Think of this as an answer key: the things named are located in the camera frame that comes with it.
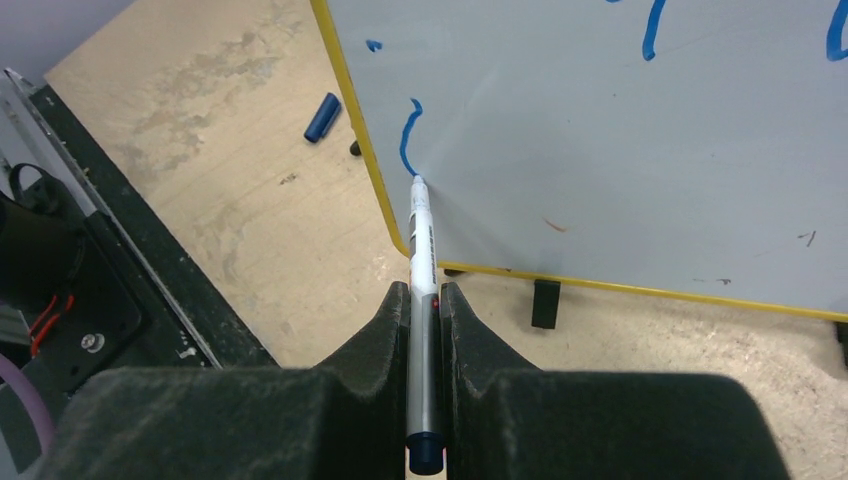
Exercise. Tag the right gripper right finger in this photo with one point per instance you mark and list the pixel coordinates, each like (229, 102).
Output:
(509, 419)

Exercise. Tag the yellow framed whiteboard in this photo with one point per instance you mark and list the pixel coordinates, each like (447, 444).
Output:
(686, 149)

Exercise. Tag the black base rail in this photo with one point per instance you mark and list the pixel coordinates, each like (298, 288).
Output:
(90, 278)

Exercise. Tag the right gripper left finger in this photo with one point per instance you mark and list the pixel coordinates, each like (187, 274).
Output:
(343, 418)

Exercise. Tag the blue marker cap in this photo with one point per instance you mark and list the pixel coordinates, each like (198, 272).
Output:
(323, 119)

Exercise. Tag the white marker pen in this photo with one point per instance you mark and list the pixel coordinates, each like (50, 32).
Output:
(424, 440)

